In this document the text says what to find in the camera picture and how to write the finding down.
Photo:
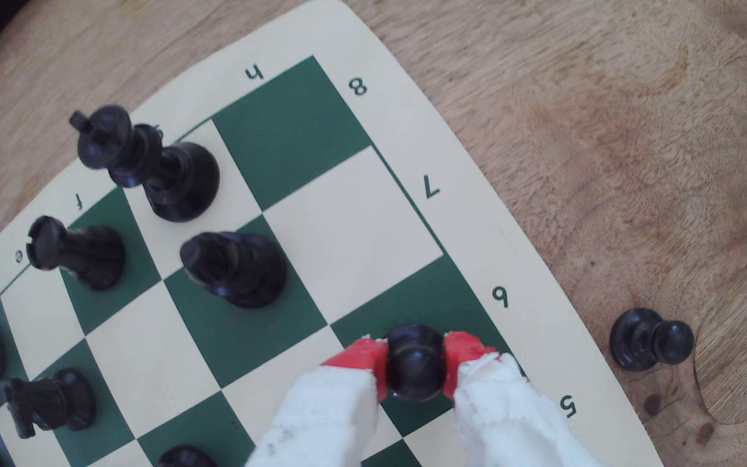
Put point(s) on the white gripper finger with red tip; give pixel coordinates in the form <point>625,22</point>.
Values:
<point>503,421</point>
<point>321,421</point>

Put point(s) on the black chess pawn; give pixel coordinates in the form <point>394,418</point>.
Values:
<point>639,338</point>
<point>415,363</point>

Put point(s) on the black chess knight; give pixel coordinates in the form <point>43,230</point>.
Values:
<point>185,458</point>
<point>62,402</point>

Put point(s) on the black chess bishop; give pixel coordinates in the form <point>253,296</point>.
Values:
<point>244,269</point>

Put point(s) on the green cream chess mat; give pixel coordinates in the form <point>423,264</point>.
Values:
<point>347,227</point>

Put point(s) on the black chess king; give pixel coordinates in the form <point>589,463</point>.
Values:
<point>179,181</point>

